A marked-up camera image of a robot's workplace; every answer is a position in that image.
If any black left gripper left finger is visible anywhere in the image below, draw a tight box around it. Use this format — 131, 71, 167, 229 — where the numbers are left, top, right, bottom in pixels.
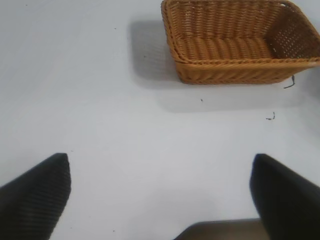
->
0, 152, 72, 240

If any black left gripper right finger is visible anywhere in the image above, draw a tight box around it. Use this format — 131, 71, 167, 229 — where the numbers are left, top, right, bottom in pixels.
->
249, 153, 320, 240

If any brown woven wicker basket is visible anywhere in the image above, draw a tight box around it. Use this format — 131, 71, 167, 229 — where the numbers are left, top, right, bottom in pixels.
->
160, 0, 320, 85

